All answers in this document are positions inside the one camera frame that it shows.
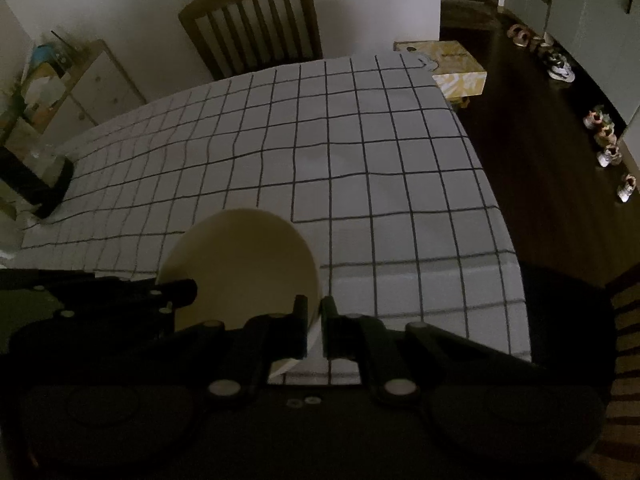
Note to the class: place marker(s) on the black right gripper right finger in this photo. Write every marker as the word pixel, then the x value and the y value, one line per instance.
pixel 382 355

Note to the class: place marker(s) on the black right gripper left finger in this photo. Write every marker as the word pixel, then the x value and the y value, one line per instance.
pixel 245 355

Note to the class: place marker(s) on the cream bowl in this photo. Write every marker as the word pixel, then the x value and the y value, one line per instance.
pixel 245 263

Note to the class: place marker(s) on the glass electric kettle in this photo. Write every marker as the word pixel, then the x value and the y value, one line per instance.
pixel 45 193

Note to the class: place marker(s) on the white checked tablecloth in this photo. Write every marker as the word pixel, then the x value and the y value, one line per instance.
pixel 363 155

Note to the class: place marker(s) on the white drawer cabinet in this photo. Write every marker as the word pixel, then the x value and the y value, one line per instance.
pixel 97 90

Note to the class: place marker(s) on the yellow cardboard box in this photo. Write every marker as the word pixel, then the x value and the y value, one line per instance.
pixel 455 70

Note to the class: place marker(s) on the white sneaker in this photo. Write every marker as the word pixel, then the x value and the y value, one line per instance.
pixel 560 70

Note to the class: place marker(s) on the dark wooden chair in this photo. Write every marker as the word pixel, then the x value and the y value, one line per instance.
pixel 236 37

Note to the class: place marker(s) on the pair of shoes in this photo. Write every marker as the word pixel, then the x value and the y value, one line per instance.
pixel 520 35

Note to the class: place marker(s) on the grey cupboard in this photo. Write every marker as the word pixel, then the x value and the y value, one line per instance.
pixel 602 36

